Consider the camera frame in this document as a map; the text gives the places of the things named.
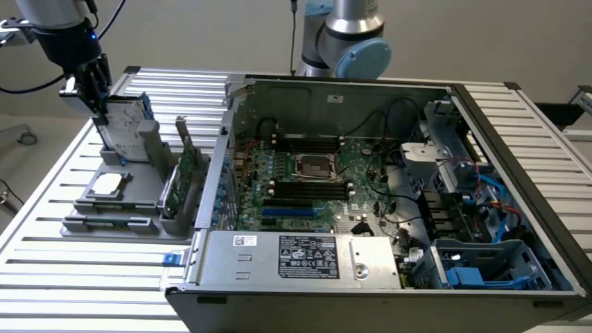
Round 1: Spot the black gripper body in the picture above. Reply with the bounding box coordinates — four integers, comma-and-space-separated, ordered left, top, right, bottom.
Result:
34, 19, 105, 74

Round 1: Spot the hard disk with blue carrier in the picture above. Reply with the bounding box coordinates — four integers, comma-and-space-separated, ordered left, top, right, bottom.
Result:
95, 92, 157, 165

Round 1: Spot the grey disk bay cage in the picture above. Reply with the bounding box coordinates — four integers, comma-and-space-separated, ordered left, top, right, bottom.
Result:
429, 238, 555, 291

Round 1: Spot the grey parts rack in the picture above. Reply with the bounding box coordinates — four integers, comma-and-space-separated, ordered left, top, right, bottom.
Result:
62, 117, 213, 241

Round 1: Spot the silver CPU chip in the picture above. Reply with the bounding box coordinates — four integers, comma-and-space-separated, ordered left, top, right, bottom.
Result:
91, 172, 130, 196

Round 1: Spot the green graphics card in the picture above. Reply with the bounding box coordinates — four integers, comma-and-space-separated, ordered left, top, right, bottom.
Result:
157, 115, 206, 220

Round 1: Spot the green RAM stick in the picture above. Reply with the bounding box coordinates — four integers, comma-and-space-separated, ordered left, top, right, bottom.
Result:
79, 200, 159, 210
66, 214, 150, 226

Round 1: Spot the black RAM slot bank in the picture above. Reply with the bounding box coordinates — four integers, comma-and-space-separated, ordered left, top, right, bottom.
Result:
269, 178, 357, 200
277, 132, 345, 153

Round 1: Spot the metal slat table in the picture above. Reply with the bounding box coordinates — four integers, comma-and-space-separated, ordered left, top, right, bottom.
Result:
0, 65, 592, 333

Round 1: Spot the green motherboard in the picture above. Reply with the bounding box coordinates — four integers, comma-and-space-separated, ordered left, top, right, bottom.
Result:
222, 133, 421, 240

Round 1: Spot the black expansion slot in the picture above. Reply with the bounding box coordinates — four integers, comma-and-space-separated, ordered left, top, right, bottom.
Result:
263, 198, 317, 208

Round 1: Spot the CPU socket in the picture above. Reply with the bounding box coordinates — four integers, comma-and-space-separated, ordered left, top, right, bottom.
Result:
293, 151, 346, 182

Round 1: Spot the blue expansion slot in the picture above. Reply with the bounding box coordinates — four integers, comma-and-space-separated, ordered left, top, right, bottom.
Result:
262, 207, 317, 217

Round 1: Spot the silver power supply unit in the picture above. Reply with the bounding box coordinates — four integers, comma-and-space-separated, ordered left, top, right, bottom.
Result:
194, 230, 403, 291

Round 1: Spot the silver chipset heatsink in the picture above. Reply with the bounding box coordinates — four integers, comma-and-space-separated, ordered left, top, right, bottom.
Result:
331, 221, 373, 236

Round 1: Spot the open black PC case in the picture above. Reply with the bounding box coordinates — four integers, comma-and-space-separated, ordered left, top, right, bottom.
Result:
165, 73, 592, 333

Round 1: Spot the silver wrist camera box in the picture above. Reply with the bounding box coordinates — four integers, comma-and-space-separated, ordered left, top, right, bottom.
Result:
59, 76, 97, 116

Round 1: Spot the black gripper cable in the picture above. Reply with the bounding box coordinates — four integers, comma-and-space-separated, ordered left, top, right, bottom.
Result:
0, 0, 129, 94

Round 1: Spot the silver wrist mounting bracket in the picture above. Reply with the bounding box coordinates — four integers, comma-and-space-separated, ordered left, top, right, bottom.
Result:
0, 16, 39, 46

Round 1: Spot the thin black hanging cable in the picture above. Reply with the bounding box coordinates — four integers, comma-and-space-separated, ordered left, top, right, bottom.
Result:
289, 0, 299, 76

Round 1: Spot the black internal case cable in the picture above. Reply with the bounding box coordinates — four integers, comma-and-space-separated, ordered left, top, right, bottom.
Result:
358, 97, 423, 142

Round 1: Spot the blue data wire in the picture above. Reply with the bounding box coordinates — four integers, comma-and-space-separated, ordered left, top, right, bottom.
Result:
474, 162, 510, 246

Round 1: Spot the red power wire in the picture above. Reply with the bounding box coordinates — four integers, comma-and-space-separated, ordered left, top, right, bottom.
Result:
437, 157, 525, 228

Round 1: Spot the black and silver bracket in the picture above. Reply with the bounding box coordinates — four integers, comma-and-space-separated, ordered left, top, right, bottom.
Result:
534, 85, 592, 142

